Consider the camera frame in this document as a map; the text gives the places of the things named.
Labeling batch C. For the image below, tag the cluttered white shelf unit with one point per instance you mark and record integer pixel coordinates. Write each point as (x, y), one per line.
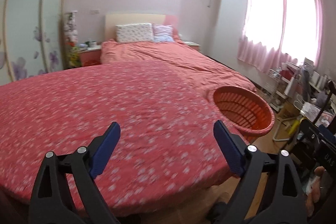
(294, 77)

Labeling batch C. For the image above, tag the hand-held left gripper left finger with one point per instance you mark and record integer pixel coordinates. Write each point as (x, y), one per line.
(103, 153)

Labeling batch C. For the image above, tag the pink duvet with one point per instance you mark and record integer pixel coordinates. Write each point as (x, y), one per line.
(170, 56)

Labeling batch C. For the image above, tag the pink striped pillow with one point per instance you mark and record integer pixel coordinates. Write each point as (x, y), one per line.
(163, 33)

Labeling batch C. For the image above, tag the pink nightstand with clutter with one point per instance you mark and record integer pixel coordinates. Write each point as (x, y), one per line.
(90, 57)

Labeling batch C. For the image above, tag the pink curtain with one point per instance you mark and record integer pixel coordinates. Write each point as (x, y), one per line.
(262, 53)

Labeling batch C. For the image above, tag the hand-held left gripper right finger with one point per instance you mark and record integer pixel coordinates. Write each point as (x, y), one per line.
(231, 153)

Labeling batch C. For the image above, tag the artificial flower column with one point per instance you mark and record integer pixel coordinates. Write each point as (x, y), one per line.
(71, 37)

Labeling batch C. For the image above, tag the grey hanging cloth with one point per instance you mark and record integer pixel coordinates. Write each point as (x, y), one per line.
(305, 82)

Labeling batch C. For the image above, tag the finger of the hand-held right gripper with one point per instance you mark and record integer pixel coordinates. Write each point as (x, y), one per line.
(308, 134)

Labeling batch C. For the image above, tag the wardrobe with purple flowers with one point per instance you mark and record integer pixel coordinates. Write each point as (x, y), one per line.
(23, 29)

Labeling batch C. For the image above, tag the white-topped nightstand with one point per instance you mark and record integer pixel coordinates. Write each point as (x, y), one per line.
(191, 44)

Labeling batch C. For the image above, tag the beige and pink headboard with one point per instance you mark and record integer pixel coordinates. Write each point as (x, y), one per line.
(131, 18)

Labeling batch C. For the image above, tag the yellow object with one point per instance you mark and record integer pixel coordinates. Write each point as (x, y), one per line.
(294, 127)

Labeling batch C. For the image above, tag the person's right hand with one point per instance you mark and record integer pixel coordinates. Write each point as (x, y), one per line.
(313, 192)

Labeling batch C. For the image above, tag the orange plastic basket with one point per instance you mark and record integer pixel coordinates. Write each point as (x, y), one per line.
(244, 108)

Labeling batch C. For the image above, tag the white floral pillow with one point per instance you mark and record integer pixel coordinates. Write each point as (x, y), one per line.
(135, 33)

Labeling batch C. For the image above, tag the red floral blanket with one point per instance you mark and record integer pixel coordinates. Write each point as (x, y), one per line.
(105, 113)

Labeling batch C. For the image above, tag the white tube frame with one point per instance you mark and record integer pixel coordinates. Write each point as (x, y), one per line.
(282, 132)

